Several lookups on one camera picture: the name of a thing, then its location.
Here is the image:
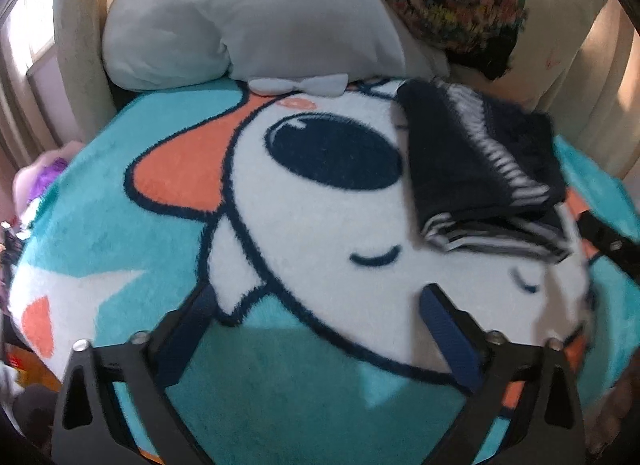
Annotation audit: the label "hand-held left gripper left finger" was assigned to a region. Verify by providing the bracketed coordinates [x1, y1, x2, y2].
[52, 284, 219, 465]

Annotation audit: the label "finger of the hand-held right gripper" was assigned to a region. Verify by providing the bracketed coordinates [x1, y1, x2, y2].
[576, 212, 640, 268]

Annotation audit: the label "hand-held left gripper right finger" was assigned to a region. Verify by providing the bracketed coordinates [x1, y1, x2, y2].
[420, 282, 587, 465]

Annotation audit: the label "striped pants with dark waistband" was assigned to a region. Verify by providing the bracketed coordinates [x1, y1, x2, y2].
[392, 78, 588, 266]

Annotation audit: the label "printed cartoon blanket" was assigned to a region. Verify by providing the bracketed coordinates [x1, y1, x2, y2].
[7, 76, 640, 465]

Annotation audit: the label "purple and pink toy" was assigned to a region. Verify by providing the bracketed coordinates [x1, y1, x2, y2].
[12, 144, 72, 218]

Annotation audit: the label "cream pillow with floral print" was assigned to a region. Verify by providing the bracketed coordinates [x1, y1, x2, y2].
[340, 0, 609, 112]

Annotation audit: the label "beige window curtain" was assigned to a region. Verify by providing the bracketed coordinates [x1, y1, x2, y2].
[0, 0, 57, 173]

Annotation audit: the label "grey plush pillow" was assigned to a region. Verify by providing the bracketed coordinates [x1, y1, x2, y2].
[101, 0, 451, 96]

